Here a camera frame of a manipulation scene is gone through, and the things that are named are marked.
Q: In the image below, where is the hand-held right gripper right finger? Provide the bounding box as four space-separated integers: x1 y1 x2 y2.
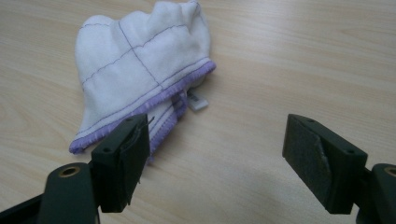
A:
281 113 369 216

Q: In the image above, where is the white cloth with purple trim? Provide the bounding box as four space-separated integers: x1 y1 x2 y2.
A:
68 0 218 164

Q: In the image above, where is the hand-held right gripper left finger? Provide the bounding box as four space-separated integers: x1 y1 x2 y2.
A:
91 113 151 214

